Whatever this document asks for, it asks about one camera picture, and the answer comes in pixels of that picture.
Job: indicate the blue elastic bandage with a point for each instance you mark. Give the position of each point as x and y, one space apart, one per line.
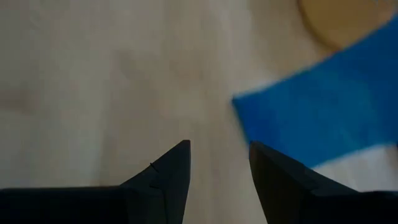
326 109

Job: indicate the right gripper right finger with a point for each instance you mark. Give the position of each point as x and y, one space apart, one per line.
295 199

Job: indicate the yellow plastic bin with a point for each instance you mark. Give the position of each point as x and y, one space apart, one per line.
335 18

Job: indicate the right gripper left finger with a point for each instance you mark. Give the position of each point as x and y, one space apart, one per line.
155 199

